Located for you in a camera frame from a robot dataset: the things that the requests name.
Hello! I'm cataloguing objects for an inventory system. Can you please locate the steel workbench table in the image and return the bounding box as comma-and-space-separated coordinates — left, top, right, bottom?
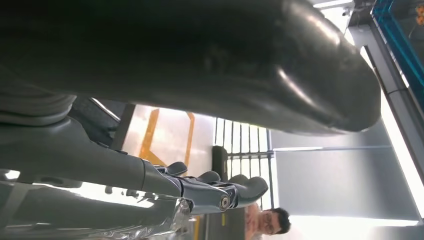
89, 97, 216, 178

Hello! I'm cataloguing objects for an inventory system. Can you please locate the white barred window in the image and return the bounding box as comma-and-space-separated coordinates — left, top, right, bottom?
213, 117, 276, 210

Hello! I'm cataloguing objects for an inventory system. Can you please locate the ceiling light strip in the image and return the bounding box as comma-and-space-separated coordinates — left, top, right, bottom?
312, 0, 354, 9

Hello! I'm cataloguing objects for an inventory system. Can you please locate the person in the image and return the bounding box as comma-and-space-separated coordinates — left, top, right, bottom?
245, 203, 292, 240

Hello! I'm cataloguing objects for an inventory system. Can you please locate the grey window blind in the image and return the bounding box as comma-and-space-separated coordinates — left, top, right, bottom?
269, 120, 422, 221

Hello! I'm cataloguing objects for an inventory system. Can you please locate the blue steel frame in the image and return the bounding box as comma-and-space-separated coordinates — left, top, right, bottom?
370, 0, 424, 110

